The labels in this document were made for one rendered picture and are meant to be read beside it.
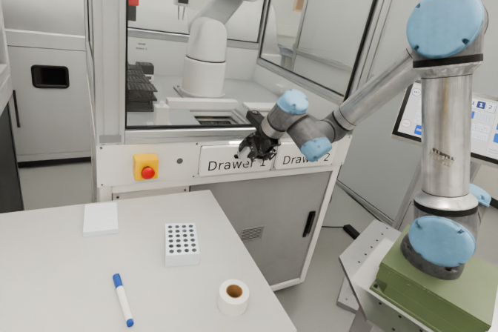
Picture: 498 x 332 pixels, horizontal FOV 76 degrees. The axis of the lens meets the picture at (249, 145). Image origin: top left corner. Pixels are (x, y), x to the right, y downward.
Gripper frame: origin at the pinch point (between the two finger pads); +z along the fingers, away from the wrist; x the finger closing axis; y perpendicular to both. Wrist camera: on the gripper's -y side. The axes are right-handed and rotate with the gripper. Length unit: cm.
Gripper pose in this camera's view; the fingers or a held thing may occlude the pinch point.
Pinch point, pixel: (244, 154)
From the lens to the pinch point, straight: 112.3
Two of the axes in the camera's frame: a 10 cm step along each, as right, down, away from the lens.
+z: -3.8, 4.9, 7.8
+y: 2.6, 8.7, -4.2
